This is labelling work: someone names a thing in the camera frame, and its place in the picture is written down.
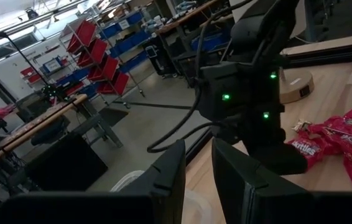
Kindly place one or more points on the red storage bin rack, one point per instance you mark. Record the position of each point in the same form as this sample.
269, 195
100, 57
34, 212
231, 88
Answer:
84, 32

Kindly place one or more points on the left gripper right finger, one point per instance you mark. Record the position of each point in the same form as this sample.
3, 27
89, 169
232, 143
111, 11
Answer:
272, 208

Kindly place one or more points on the wooden workbench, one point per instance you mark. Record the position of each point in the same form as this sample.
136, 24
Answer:
179, 20

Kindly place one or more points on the pink cloth bundle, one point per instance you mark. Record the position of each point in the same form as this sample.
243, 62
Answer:
3, 111

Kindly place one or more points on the low blue bin row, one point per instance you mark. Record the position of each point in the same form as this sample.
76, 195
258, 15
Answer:
81, 74

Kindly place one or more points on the blue storage bin shelf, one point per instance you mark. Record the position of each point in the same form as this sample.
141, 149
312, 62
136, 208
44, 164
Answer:
126, 45

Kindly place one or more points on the black desk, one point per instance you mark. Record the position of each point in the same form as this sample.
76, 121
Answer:
67, 165

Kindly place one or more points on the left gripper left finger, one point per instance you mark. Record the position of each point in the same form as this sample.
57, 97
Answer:
117, 208

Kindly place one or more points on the black hanging camera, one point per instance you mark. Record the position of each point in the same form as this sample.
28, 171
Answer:
31, 13

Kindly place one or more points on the gold foil candy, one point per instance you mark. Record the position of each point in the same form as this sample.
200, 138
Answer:
300, 125

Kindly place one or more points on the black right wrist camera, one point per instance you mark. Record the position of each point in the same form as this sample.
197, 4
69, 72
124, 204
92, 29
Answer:
229, 133

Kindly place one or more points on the black stool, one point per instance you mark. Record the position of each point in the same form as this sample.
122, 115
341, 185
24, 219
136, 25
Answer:
50, 132

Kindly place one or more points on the black metal stand frame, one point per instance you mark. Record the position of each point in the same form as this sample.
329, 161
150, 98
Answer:
23, 56

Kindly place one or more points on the long wooden table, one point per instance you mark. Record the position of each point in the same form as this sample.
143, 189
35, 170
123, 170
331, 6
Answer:
39, 124

